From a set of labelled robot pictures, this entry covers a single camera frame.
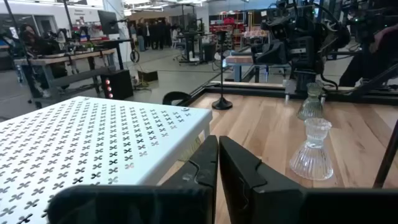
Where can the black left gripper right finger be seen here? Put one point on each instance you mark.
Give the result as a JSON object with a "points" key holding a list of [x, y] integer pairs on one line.
{"points": [[264, 202]]}

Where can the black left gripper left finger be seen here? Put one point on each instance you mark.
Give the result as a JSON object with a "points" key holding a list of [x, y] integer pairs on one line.
{"points": [[192, 202]]}

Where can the clear ribbed glass candle holder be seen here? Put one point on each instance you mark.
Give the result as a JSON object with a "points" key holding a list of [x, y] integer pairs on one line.
{"points": [[311, 165]]}

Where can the greenish ribbed glass candle holder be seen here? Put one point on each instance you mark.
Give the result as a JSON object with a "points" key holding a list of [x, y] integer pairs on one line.
{"points": [[311, 109]]}

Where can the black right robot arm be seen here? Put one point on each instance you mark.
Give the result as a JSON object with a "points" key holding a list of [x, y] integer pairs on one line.
{"points": [[308, 46]]}

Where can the wooden table with blue legs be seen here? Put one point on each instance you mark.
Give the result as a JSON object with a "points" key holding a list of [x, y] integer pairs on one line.
{"points": [[239, 59]]}

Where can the red storage shelving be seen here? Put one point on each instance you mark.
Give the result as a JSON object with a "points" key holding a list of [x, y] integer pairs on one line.
{"points": [[228, 21]]}

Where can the black equipment cart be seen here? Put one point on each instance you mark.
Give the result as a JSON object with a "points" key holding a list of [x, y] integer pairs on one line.
{"points": [[192, 40]]}

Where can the black background robot rig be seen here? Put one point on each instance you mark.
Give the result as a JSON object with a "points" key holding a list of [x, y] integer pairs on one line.
{"points": [[363, 15]]}

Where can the black chair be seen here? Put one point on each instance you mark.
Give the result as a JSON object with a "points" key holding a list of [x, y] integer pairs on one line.
{"points": [[174, 96]]}

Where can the person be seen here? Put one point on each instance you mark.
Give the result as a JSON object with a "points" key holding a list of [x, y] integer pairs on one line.
{"points": [[384, 46], [34, 43], [141, 37], [159, 34]]}

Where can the white perforated metal shelf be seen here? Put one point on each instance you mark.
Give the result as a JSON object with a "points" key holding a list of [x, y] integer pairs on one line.
{"points": [[93, 140]]}

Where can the small black floor box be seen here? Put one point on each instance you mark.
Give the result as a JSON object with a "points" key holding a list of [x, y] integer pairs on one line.
{"points": [[147, 76]]}

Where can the black box with red lights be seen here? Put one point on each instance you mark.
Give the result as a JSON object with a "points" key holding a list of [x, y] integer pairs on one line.
{"points": [[121, 84]]}

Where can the black monitor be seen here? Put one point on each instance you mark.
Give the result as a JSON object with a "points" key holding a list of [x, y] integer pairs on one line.
{"points": [[108, 21]]}

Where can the wooden workbench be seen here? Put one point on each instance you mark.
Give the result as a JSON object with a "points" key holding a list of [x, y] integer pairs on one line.
{"points": [[68, 57]]}

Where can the black rig frame strut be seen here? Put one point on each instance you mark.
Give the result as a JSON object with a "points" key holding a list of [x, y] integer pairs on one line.
{"points": [[377, 81]]}

